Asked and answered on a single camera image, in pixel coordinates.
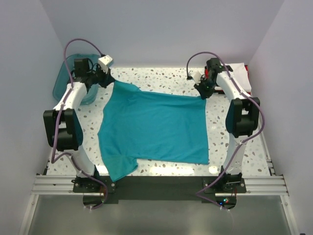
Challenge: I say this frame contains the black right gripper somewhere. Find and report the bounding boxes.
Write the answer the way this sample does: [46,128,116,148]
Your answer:
[194,77,218,99]

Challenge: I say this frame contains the teal t shirt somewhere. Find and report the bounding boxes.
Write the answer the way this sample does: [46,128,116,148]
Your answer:
[98,81,209,181]

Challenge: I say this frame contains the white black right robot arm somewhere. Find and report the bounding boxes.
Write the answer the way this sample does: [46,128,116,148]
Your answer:
[194,58,260,193]

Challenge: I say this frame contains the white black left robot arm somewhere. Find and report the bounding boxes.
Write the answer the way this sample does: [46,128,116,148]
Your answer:
[43,55,115,195]

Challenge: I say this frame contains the teal translucent plastic bin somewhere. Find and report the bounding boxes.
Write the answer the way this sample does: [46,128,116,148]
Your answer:
[52,54,99,105]

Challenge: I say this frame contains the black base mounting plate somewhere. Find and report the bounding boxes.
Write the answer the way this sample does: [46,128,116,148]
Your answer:
[71,176,247,209]

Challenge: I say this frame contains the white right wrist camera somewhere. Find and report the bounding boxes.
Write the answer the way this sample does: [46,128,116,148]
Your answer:
[187,71,202,84]

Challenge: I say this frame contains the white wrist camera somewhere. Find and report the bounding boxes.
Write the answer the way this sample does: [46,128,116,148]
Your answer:
[187,71,202,84]
[98,55,113,73]

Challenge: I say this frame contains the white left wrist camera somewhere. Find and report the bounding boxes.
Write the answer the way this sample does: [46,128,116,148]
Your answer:
[98,55,113,73]

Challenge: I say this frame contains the aluminium extrusion rail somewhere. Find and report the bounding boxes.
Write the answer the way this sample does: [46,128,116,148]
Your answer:
[31,175,289,196]

